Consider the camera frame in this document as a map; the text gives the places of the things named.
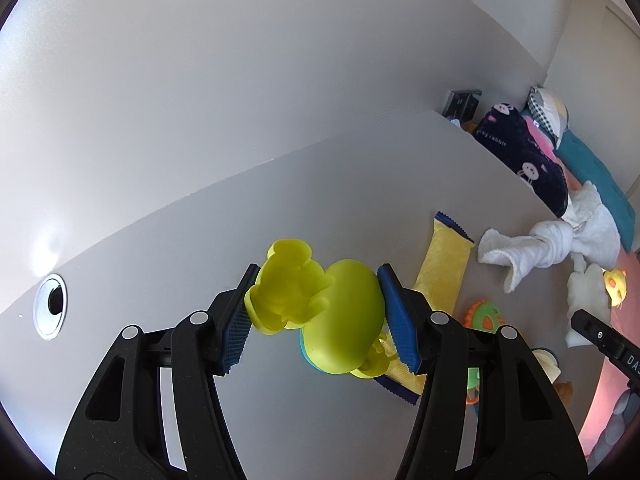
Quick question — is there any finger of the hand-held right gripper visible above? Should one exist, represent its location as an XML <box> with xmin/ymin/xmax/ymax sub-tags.
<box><xmin>571</xmin><ymin>309</ymin><xmax>623</xmax><ymax>361</ymax></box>

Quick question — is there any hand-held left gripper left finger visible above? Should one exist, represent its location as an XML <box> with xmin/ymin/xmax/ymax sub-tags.
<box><xmin>55</xmin><ymin>263</ymin><xmax>261</xmax><ymax>480</ymax></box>

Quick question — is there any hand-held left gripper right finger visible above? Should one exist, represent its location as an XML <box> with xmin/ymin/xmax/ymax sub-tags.
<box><xmin>377</xmin><ymin>263</ymin><xmax>588</xmax><ymax>480</ymax></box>

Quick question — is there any yellow-green plastic toy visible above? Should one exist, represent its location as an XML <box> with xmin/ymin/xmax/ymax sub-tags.
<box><xmin>244</xmin><ymin>239</ymin><xmax>401</xmax><ymax>380</ymax></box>

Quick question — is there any green orange seahorse toy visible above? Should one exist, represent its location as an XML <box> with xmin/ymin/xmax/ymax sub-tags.
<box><xmin>460</xmin><ymin>300</ymin><xmax>507</xmax><ymax>407</ymax></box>

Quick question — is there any pink bed sheet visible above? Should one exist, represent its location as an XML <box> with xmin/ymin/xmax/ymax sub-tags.
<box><xmin>575</xmin><ymin>250</ymin><xmax>640</xmax><ymax>441</ymax></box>

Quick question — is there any white fluffy cloth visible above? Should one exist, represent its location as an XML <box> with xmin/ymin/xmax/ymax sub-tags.
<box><xmin>566</xmin><ymin>262</ymin><xmax>613</xmax><ymax>348</ymax></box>

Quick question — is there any yellow snack packet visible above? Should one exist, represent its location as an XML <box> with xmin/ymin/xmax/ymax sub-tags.
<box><xmin>372</xmin><ymin>211</ymin><xmax>475</xmax><ymax>406</ymax></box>

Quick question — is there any grey padded cushion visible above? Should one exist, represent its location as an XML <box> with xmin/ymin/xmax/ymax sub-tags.
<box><xmin>585</xmin><ymin>387</ymin><xmax>637</xmax><ymax>466</ymax></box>

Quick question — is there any white knotted towel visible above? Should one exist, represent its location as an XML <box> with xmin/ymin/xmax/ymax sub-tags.
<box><xmin>477</xmin><ymin>180</ymin><xmax>621</xmax><ymax>295</ymax></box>

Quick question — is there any teal blanket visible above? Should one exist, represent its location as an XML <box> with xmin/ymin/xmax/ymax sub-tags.
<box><xmin>555</xmin><ymin>130</ymin><xmax>633</xmax><ymax>253</ymax></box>

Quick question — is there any navy rabbit print blanket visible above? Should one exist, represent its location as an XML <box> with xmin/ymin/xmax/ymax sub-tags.
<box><xmin>472</xmin><ymin>102</ymin><xmax>571</xmax><ymax>218</ymax></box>

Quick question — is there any pink folded blanket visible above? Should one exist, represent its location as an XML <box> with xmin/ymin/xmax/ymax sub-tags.
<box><xmin>520</xmin><ymin>115</ymin><xmax>558</xmax><ymax>157</ymax></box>

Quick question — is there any checkered pillow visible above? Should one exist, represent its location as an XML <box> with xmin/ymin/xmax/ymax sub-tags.
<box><xmin>527</xmin><ymin>85</ymin><xmax>571</xmax><ymax>136</ymax></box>

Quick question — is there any silver desk cable grommet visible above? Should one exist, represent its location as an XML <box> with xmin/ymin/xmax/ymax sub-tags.
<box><xmin>33</xmin><ymin>274</ymin><xmax>67</xmax><ymax>337</ymax></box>

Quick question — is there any dark wall socket panel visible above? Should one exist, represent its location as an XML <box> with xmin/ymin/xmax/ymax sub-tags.
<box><xmin>444</xmin><ymin>89</ymin><xmax>483</xmax><ymax>121</ymax></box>

